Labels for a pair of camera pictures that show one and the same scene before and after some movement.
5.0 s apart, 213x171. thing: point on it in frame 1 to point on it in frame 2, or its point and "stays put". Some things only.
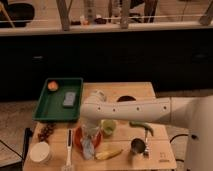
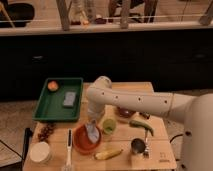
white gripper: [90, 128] to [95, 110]
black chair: [16, 12] stays put
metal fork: [146, 151] stays put
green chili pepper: [143, 125] stays put
